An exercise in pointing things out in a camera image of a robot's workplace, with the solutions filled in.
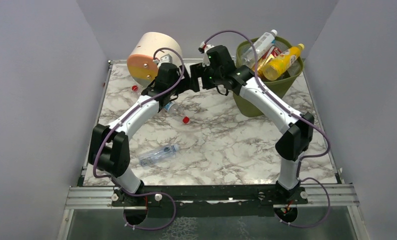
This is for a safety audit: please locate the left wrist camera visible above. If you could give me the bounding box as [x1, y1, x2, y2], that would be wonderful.
[153, 54, 173, 68]

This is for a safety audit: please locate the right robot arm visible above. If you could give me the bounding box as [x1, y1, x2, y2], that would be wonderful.
[190, 43, 315, 199]

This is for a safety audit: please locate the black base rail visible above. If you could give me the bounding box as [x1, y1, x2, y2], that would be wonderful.
[77, 177, 309, 226]

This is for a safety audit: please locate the yellow juice bottle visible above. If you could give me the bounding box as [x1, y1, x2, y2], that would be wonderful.
[261, 43, 305, 81]

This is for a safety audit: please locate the clear bottle pale blue cap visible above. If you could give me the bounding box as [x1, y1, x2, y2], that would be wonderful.
[138, 143, 180, 167]

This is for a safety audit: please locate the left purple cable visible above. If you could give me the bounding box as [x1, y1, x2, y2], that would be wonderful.
[92, 47, 186, 232]

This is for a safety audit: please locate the red label bottle top left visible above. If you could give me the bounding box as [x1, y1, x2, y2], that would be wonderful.
[131, 85, 144, 96]

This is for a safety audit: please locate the red label bottle red cap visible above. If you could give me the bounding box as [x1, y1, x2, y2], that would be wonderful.
[163, 101, 190, 125]

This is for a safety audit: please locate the round cream drawer cabinet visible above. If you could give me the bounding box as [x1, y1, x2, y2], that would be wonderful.
[126, 32, 183, 87]

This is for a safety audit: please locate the white blue label tea bottle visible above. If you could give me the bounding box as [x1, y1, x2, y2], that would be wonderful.
[239, 29, 278, 68]

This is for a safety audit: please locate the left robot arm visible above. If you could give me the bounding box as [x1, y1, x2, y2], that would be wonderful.
[88, 62, 199, 196]

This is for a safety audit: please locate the red gold label bottle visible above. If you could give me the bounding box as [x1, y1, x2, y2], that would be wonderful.
[257, 46, 282, 76]

